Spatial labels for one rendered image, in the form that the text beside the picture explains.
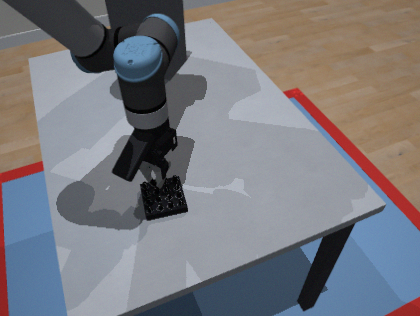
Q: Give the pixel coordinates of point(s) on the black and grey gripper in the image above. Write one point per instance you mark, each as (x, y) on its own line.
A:
(155, 157)

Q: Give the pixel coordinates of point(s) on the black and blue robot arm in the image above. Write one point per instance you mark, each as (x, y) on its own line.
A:
(140, 63)

